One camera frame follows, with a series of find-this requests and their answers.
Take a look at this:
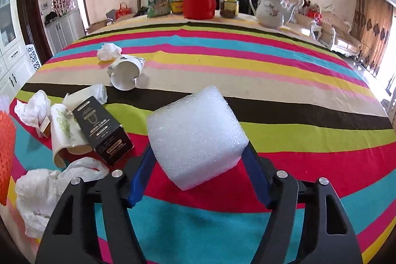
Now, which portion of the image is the tall white cabinet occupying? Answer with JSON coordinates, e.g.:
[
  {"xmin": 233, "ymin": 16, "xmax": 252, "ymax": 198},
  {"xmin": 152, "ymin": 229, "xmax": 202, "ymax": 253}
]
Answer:
[{"xmin": 0, "ymin": 0, "xmax": 38, "ymax": 104}]

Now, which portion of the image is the black cardboard box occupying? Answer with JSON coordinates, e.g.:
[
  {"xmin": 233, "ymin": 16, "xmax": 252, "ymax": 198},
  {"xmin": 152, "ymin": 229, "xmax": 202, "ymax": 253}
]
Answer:
[{"xmin": 72, "ymin": 98, "xmax": 134, "ymax": 167}]

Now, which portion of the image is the white paper packet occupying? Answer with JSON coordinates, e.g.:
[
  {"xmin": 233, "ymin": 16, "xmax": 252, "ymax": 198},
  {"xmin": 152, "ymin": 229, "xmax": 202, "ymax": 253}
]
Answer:
[{"xmin": 63, "ymin": 83, "xmax": 108, "ymax": 111}]

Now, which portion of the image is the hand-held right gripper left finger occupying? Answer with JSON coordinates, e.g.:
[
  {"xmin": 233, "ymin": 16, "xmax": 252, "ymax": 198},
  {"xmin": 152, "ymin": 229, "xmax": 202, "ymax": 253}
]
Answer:
[{"xmin": 35, "ymin": 145, "xmax": 156, "ymax": 264}]

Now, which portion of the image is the brown patterned curtain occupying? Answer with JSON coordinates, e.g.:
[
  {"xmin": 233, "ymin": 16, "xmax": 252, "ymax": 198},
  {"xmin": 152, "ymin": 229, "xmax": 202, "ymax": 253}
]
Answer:
[{"xmin": 351, "ymin": 0, "xmax": 395, "ymax": 77}]

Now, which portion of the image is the white floral teapot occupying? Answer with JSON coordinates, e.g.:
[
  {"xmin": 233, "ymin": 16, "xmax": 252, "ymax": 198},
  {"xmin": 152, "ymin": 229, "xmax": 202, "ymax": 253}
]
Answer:
[{"xmin": 249, "ymin": 0, "xmax": 302, "ymax": 29}]

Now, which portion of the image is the white foam block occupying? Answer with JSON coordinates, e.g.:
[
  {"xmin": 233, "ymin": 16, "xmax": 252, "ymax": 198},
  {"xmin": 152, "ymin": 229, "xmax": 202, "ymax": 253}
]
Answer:
[{"xmin": 146, "ymin": 85, "xmax": 249, "ymax": 191}]

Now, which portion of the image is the dark wooden door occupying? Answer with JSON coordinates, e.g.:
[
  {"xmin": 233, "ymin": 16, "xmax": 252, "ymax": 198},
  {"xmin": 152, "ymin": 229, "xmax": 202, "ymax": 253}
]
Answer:
[{"xmin": 16, "ymin": 0, "xmax": 53, "ymax": 65}]

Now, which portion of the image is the ornate cream sofa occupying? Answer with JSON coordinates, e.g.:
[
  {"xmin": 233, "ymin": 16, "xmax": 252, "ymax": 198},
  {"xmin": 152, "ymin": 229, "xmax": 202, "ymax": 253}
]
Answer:
[{"xmin": 295, "ymin": 4, "xmax": 361, "ymax": 56}]

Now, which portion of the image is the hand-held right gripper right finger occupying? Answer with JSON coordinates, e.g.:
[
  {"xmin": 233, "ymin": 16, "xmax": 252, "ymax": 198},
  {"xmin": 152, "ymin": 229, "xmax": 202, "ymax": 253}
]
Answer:
[{"xmin": 242, "ymin": 143, "xmax": 363, "ymax": 264}]

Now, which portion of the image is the white carved panel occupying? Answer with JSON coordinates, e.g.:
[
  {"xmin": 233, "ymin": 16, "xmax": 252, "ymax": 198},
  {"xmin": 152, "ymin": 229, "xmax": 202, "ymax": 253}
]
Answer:
[{"xmin": 26, "ymin": 44, "xmax": 42, "ymax": 71}]

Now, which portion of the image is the crumpled white wrapper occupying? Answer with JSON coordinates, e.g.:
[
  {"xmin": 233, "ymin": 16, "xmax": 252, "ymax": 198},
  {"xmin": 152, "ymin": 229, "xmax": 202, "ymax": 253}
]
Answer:
[{"xmin": 107, "ymin": 54, "xmax": 146, "ymax": 91}]

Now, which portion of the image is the glass jar yellow lid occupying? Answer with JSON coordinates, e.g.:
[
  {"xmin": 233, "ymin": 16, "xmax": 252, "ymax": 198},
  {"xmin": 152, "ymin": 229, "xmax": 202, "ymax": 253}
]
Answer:
[{"xmin": 219, "ymin": 0, "xmax": 239, "ymax": 19}]

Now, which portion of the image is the red gift bag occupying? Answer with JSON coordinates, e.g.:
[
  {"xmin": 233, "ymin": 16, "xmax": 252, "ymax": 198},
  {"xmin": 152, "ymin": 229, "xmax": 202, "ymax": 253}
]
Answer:
[{"xmin": 116, "ymin": 2, "xmax": 130, "ymax": 20}]

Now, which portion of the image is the crumpled white tissue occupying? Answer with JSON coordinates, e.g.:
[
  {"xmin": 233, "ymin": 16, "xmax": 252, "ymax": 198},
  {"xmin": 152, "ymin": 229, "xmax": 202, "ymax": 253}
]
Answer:
[
  {"xmin": 15, "ymin": 169, "xmax": 73, "ymax": 238},
  {"xmin": 60, "ymin": 157, "xmax": 109, "ymax": 182},
  {"xmin": 14, "ymin": 90, "xmax": 51, "ymax": 138},
  {"xmin": 97, "ymin": 43, "xmax": 123, "ymax": 62}
]

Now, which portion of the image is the low white cabinet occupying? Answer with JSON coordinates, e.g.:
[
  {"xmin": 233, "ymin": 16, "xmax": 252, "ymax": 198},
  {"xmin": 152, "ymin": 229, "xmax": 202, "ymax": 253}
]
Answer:
[{"xmin": 45, "ymin": 9, "xmax": 85, "ymax": 54}]

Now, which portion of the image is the yellow lidded jar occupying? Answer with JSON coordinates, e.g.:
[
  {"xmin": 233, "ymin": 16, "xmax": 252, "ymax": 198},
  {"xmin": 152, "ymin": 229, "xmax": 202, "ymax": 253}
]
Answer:
[{"xmin": 171, "ymin": 0, "xmax": 185, "ymax": 15}]

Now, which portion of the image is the striped colourful tablecloth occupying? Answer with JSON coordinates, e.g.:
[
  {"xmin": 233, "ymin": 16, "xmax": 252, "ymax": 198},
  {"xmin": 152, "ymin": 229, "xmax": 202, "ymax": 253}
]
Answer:
[{"xmin": 0, "ymin": 12, "xmax": 396, "ymax": 264}]

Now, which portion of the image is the green patterned paper cup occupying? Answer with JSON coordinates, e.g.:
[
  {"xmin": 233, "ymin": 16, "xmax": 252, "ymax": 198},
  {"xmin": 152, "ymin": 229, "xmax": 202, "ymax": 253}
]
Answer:
[{"xmin": 49, "ymin": 104, "xmax": 93, "ymax": 168}]

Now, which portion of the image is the white ornate chair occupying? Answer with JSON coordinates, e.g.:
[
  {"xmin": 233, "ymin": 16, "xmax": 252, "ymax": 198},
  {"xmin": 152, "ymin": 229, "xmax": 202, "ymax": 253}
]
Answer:
[{"xmin": 309, "ymin": 20, "xmax": 337, "ymax": 49}]

